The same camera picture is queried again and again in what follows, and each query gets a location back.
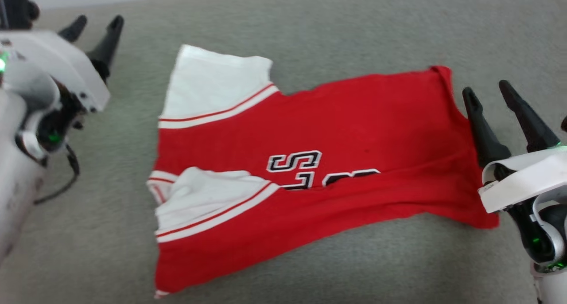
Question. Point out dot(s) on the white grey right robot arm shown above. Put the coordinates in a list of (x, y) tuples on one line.
[(553, 286)]

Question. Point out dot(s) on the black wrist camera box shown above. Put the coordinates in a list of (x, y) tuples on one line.
[(15, 9)]

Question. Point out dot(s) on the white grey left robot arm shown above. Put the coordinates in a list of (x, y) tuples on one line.
[(17, 171)]

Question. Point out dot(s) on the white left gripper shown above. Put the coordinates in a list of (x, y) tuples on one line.
[(66, 64)]

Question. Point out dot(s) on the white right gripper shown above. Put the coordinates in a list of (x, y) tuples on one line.
[(522, 180)]

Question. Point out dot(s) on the red and white jersey shirt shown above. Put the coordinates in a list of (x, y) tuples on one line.
[(354, 131)]

